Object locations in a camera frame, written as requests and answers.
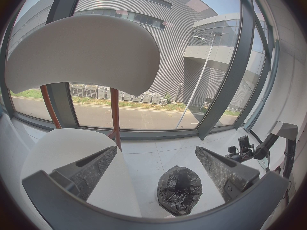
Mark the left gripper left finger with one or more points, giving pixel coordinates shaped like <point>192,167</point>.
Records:
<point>88,174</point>

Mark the window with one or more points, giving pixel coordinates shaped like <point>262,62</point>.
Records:
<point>62,104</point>

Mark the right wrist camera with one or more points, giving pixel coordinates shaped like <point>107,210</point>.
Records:
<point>245,142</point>

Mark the black plastic bag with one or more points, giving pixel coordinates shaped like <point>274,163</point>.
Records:
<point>179,190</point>

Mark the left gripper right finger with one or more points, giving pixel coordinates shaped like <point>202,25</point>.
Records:
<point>225,174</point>

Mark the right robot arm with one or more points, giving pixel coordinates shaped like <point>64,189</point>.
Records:
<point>263,150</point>

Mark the white chair with wooden legs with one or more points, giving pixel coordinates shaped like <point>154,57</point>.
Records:
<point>84,56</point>

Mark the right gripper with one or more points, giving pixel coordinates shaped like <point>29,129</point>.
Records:
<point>237,156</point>

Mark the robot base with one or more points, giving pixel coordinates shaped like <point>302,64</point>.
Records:
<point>263,163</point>

